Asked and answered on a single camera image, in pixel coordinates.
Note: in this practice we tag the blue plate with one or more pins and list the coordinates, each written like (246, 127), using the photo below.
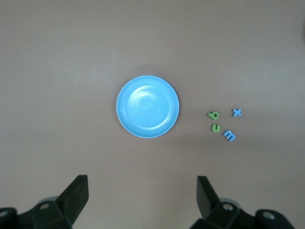
(147, 107)

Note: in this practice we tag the blue lowercase letter m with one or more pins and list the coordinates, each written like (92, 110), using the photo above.
(231, 138)

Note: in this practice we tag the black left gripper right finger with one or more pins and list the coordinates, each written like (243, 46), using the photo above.
(209, 205)

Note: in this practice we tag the green lowercase letter b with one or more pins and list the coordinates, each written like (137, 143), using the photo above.
(209, 115)

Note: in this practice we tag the green lowercase letter u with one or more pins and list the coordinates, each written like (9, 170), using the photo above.
(214, 125)

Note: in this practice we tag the blue lowercase letter x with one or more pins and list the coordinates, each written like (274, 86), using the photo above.
(236, 112)

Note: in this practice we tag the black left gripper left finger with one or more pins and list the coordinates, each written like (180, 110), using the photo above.
(69, 205)

